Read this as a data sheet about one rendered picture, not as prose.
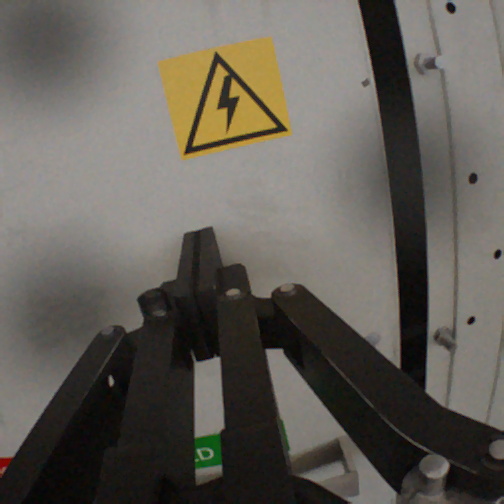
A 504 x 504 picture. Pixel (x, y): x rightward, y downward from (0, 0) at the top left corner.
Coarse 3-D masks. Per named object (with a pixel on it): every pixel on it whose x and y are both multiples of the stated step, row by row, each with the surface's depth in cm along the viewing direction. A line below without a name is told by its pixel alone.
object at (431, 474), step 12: (432, 456) 6; (420, 468) 6; (432, 468) 6; (444, 468) 6; (408, 480) 7; (420, 480) 6; (432, 480) 6; (444, 480) 6; (408, 492) 7; (420, 492) 6; (432, 492) 6; (444, 492) 6; (456, 492) 6; (468, 492) 6
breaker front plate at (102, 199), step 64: (64, 0) 16; (128, 0) 16; (192, 0) 17; (256, 0) 17; (320, 0) 17; (0, 64) 16; (64, 64) 17; (128, 64) 17; (320, 64) 18; (0, 128) 18; (64, 128) 18; (128, 128) 19; (320, 128) 20; (0, 192) 19; (64, 192) 19; (128, 192) 20; (192, 192) 20; (256, 192) 20; (320, 192) 21; (384, 192) 21; (0, 256) 20; (64, 256) 20; (128, 256) 21; (256, 256) 22; (320, 256) 22; (384, 256) 23; (0, 320) 21; (64, 320) 22; (128, 320) 22; (384, 320) 24; (0, 384) 23; (0, 448) 25; (320, 448) 28
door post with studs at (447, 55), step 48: (432, 0) 19; (480, 0) 19; (432, 48) 21; (480, 48) 21; (432, 96) 22; (480, 96) 22; (432, 144) 23; (480, 144) 23; (432, 192) 24; (480, 192) 24; (432, 240) 25; (480, 240) 25; (432, 288) 27; (480, 288) 27; (432, 336) 28; (480, 336) 29; (432, 384) 30; (480, 384) 31
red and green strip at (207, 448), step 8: (200, 440) 26; (208, 440) 26; (216, 440) 26; (200, 448) 26; (208, 448) 27; (216, 448) 27; (288, 448) 27; (200, 456) 27; (208, 456) 27; (216, 456) 27; (0, 464) 26; (200, 464) 27; (208, 464) 27; (216, 464) 27; (0, 472) 26
